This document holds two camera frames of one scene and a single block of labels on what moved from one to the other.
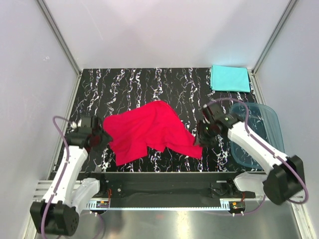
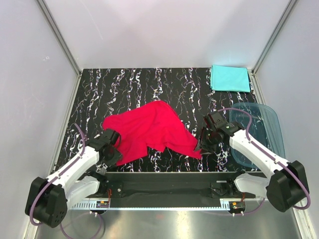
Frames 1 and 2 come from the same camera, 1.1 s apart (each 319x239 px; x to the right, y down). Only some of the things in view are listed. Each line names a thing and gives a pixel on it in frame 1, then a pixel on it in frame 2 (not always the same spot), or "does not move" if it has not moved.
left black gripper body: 102,139 to 113,157
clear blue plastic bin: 264,123 does not move
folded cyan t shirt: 229,78 does not move
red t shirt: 135,131 does not move
